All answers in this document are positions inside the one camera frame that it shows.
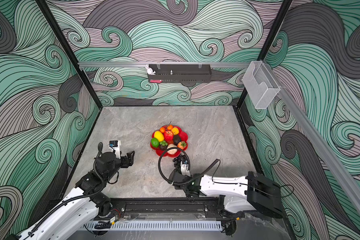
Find cream fake pear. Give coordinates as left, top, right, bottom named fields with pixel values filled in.
left=167, top=144, right=178, bottom=155

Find red fake wrinkled fruit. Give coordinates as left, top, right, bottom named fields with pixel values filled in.
left=164, top=130, right=174, bottom=143

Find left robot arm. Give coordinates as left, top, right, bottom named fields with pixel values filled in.
left=7, top=150, right=135, bottom=240

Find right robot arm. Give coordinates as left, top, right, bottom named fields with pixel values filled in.
left=168, top=164, right=283, bottom=219

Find dark purple fake grapes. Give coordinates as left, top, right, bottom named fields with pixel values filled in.
left=173, top=155, right=189, bottom=170

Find red flower-shaped fruit bowl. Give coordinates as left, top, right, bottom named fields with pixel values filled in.
left=150, top=126, right=188, bottom=157

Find white rabbit figurine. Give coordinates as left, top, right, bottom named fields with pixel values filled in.
left=145, top=65, right=156, bottom=75

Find aluminium wall rail right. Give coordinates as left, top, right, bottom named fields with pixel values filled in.
left=265, top=63, right=360, bottom=216

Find white slotted cable duct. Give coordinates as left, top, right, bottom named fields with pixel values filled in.
left=80, top=220, right=224, bottom=232

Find black wall shelf tray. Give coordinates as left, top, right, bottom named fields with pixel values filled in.
left=147, top=65, right=212, bottom=85

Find red fake strawberry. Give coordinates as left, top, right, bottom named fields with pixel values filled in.
left=177, top=141, right=188, bottom=150

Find aluminium wall rail back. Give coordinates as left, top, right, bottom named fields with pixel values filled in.
left=78, top=61, right=250, bottom=69

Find green fake lime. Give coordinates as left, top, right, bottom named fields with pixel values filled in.
left=151, top=138, right=160, bottom=149

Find dark brown fake avocado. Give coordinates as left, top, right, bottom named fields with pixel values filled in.
left=159, top=141, right=168, bottom=151

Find aluminium wall rail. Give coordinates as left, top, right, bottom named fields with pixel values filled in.
left=78, top=61, right=250, bottom=69
left=265, top=63, right=360, bottom=216

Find clear acrylic wall box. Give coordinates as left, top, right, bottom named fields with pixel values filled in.
left=243, top=61, right=280, bottom=110

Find yellow fake lemon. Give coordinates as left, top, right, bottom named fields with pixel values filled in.
left=154, top=131, right=165, bottom=142

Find small yellow fake pear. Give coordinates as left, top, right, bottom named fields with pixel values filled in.
left=171, top=127, right=180, bottom=136

